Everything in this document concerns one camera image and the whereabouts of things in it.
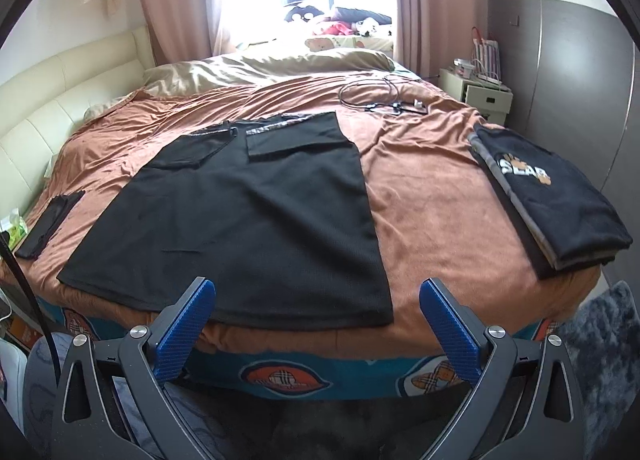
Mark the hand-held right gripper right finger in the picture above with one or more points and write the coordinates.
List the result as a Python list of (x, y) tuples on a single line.
[(450, 332)]

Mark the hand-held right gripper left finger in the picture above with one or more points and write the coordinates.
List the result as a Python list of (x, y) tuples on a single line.
[(185, 330)]

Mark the black t-shirt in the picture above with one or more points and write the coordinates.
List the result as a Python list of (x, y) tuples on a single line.
[(240, 230)]

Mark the grey folded clothes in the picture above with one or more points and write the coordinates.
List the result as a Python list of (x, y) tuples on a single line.
[(520, 220)]

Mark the teal printed bed sheet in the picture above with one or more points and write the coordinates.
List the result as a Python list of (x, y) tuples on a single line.
[(320, 370)]

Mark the bed with brown sheet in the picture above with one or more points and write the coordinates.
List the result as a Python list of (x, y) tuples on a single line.
[(425, 190)]

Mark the grey shaggy rug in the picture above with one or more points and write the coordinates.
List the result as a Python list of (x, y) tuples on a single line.
[(610, 350)]

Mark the small folded black cloth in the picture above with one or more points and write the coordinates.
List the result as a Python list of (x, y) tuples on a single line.
[(47, 225)]

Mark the stack of folded dark shirts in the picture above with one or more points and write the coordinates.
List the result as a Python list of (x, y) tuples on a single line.
[(575, 210)]

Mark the green tissue box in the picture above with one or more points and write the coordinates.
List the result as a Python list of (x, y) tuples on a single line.
[(15, 230)]

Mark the cream nightstand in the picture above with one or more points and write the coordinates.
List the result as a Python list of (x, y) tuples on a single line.
[(485, 100)]

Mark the white power strip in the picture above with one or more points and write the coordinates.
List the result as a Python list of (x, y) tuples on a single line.
[(492, 80)]

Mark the cream padded headboard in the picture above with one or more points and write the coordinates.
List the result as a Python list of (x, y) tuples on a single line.
[(60, 100)]

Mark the striped paper bag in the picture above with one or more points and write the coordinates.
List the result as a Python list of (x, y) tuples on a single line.
[(487, 57)]

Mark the beige duvet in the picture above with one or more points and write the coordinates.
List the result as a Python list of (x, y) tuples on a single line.
[(280, 65)]

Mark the grey wardrobe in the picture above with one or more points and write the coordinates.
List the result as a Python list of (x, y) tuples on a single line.
[(565, 65)]

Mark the bear print cushion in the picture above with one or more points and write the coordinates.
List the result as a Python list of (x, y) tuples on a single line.
[(350, 42)]

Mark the panda plush toy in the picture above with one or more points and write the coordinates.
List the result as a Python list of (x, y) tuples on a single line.
[(367, 26)]

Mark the red cloth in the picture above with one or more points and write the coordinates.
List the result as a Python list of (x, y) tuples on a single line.
[(332, 29)]

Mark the pink curtain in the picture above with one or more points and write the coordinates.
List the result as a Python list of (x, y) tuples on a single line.
[(175, 0), (440, 0)]

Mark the dark cushion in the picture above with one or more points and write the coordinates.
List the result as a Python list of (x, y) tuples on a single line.
[(360, 14)]

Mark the black and white plush toy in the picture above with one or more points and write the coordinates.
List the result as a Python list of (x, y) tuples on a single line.
[(300, 14)]

